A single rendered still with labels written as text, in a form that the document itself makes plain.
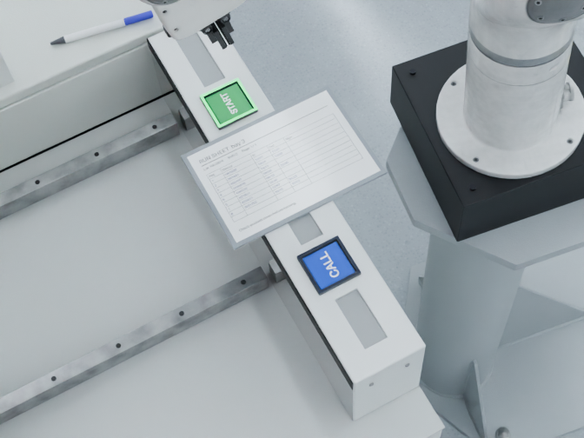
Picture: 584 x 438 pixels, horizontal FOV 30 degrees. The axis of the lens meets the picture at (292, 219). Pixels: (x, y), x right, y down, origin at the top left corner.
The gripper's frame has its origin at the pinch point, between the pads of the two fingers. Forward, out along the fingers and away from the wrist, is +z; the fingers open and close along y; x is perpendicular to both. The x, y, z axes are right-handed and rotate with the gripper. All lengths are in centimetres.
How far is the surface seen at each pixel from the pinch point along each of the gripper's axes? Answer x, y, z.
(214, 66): 6.6, -2.6, 15.7
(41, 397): -19, -42, 19
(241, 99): -0.3, -1.9, 15.0
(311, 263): -24.9, -5.0, 14.4
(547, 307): -21, 28, 104
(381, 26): 63, 37, 122
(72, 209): 4.4, -29.3, 24.0
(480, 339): -25, 12, 84
